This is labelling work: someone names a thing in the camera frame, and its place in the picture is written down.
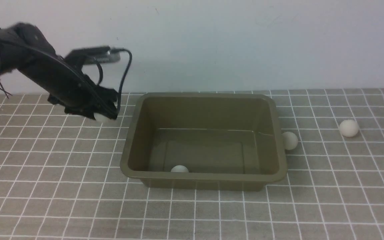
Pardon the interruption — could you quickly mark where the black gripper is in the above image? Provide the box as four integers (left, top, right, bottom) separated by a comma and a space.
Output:
47, 83, 119, 120

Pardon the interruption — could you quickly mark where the white ball with logo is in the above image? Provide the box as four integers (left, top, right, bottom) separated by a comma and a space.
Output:
282, 132, 299, 151

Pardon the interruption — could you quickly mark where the plain white table-tennis ball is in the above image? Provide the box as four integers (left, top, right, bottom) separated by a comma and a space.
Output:
339, 119, 359, 138

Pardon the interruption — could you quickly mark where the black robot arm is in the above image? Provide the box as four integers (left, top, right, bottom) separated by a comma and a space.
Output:
0, 23, 119, 120

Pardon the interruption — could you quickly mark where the grey grid tablecloth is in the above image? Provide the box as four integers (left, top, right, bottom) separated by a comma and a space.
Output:
0, 89, 384, 240

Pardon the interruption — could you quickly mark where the olive plastic bin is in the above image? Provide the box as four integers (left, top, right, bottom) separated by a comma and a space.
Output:
120, 92, 288, 191

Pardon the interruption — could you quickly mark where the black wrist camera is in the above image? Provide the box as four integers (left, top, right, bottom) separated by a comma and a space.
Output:
64, 46, 121, 67

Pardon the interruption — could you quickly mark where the black camera cable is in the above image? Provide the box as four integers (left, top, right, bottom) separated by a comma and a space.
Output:
95, 49, 133, 115

